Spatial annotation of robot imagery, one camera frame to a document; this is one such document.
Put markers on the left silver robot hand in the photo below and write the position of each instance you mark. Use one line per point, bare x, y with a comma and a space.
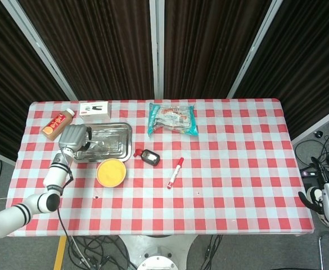
71, 137

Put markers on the metal spoon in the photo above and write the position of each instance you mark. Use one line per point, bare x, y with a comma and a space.
96, 143

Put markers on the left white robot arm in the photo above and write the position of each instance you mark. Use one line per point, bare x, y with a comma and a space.
54, 177

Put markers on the white bowl of yellow powder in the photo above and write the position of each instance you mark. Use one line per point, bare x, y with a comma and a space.
111, 186

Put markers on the black round floor knob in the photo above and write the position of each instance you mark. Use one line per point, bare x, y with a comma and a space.
319, 134

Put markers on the brown drink bottle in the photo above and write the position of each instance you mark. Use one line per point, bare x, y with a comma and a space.
56, 125

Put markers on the white cardboard product box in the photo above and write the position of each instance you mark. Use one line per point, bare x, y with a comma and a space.
94, 111

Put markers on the stainless steel rectangular tray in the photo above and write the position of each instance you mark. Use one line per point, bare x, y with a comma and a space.
116, 140

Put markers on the black ink bottle red cap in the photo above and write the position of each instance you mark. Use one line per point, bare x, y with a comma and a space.
150, 157

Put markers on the dark curtain screen panel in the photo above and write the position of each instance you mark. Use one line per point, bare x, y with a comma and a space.
9, 84
307, 70
209, 42
96, 42

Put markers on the teal plastic snack bag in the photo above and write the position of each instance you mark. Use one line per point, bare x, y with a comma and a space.
172, 119

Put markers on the red whiteboard marker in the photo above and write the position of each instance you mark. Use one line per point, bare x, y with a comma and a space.
175, 173

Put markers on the yellow floor tape strip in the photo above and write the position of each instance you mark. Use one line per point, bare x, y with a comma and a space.
59, 253

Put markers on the red white checkered tablecloth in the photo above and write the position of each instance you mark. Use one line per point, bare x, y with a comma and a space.
209, 197

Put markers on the grey screen frame post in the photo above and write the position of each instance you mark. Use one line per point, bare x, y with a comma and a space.
40, 50
254, 50
156, 42

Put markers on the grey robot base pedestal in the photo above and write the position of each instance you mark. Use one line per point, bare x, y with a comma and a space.
158, 250

